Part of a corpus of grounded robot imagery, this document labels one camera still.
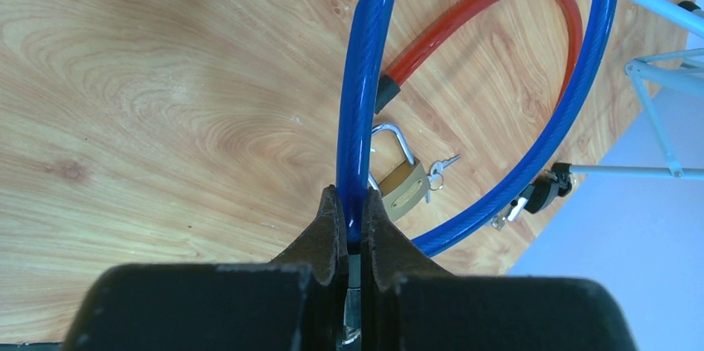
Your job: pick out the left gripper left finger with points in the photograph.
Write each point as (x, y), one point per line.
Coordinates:
(296, 301)

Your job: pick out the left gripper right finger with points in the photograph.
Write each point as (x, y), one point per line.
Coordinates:
(409, 302)

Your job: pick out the brass padlock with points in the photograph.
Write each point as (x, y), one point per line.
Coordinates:
(407, 184)

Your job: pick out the padlock silver keys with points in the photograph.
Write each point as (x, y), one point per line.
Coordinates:
(435, 175)

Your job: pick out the red cable lock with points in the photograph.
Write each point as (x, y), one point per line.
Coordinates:
(482, 99)

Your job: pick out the blue cable lock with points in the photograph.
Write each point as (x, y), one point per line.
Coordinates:
(360, 84)

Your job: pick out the light blue music stand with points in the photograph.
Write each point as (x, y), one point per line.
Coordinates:
(677, 70)

